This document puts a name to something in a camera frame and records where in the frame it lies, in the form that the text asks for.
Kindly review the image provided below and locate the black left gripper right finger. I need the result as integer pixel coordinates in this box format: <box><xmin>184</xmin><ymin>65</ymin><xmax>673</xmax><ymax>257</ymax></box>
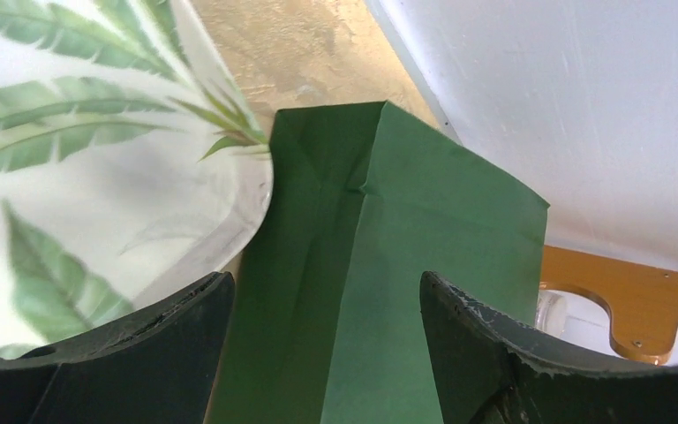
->
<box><xmin>419</xmin><ymin>271</ymin><xmax>678</xmax><ymax>423</ymax></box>

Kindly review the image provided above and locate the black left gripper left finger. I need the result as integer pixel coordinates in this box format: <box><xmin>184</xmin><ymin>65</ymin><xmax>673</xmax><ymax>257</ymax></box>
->
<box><xmin>0</xmin><ymin>273</ymin><xmax>235</xmax><ymax>423</ymax></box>

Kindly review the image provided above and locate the green paper bag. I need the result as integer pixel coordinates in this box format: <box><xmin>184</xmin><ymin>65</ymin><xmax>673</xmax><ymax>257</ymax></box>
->
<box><xmin>209</xmin><ymin>102</ymin><xmax>548</xmax><ymax>423</ymax></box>

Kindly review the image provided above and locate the small clear glass jar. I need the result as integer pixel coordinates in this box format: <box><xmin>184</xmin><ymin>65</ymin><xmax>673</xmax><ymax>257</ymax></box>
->
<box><xmin>534</xmin><ymin>291</ymin><xmax>568</xmax><ymax>337</ymax></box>

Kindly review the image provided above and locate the orange wooden shelf rack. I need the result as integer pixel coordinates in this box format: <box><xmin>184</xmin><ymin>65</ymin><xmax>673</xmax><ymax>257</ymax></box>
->
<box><xmin>540</xmin><ymin>246</ymin><xmax>678</xmax><ymax>366</ymax></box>

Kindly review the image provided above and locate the white tropical print tray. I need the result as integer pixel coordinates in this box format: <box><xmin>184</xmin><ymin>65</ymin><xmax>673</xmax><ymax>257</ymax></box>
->
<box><xmin>0</xmin><ymin>1</ymin><xmax>273</xmax><ymax>360</ymax></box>

